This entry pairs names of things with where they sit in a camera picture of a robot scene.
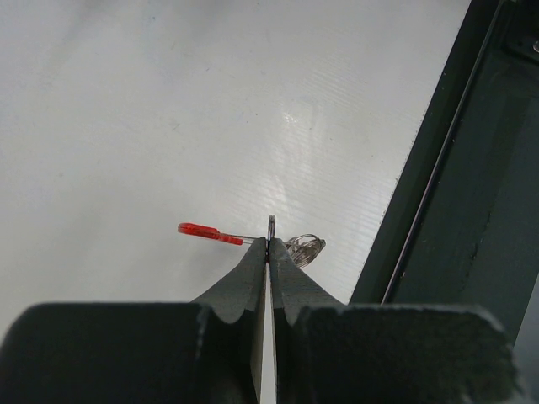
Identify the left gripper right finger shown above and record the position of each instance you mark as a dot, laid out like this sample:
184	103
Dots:
328	352

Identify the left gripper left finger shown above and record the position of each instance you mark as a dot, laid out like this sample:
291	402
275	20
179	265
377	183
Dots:
207	350

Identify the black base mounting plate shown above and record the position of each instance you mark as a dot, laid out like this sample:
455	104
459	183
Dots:
462	224

